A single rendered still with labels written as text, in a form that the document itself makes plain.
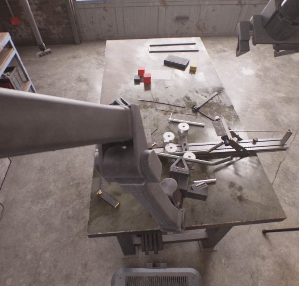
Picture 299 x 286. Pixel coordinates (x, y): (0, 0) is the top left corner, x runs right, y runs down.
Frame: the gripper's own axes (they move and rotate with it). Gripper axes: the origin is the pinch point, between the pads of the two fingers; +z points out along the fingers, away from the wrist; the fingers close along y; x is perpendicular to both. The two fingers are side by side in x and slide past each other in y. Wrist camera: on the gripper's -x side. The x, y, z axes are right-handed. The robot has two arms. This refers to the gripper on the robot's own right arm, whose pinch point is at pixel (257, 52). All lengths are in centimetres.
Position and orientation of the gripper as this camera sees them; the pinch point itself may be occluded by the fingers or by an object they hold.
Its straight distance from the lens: 63.1
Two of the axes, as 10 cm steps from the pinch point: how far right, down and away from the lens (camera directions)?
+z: 0.0, 1.8, 9.8
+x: 0.0, 9.8, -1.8
